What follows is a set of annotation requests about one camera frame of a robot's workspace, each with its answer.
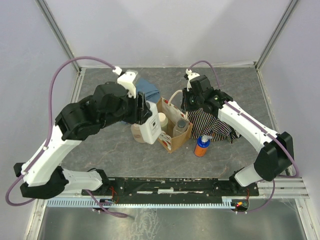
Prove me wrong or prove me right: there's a beige pump lotion bottle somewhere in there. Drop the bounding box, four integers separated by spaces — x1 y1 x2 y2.
130 123 145 144

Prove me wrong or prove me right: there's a white bottle with grey cap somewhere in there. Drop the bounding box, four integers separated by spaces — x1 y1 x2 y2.
139 100 162 145

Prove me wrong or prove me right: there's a blue denim cloth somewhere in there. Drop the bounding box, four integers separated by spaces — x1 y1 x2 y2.
135 78 161 104

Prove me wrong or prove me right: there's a watermelon print canvas bag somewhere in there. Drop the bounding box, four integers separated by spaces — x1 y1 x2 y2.
156 90 193 154

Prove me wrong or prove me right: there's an orange bottle with blue cap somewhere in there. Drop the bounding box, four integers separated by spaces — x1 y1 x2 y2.
194 135 213 157

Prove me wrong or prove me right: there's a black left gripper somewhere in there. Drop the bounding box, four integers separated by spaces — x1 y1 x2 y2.
100 90 153 130

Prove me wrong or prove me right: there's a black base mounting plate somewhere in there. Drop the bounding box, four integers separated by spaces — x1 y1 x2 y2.
92 177 259 203

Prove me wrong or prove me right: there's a white bottle with cream cap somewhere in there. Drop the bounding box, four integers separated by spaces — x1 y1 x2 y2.
158 112 169 132

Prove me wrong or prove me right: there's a clear bottle with grey cap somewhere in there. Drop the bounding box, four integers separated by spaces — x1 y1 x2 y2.
172 118 189 138

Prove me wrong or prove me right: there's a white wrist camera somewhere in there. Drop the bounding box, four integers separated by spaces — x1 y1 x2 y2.
112 66 140 99
184 68 200 92

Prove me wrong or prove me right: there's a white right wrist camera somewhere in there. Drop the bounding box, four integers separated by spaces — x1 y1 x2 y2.
184 68 200 92

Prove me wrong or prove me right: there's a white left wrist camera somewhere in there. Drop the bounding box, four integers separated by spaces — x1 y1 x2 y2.
112 66 140 99

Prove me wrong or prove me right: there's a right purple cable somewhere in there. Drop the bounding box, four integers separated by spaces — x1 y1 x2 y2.
187 60 300 215

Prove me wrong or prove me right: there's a light blue cable duct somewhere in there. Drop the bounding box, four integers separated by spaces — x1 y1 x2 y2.
46 194 237 209

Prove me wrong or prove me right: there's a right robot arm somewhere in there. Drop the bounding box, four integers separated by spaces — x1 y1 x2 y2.
182 73 295 196

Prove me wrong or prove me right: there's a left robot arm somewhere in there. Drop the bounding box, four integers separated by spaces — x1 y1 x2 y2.
14 81 158 200

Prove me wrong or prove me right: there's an aluminium frame rail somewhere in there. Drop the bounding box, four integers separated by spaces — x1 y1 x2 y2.
255 178 310 199

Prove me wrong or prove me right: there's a black white striped cloth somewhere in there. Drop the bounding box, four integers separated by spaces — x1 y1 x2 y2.
187 108 242 144

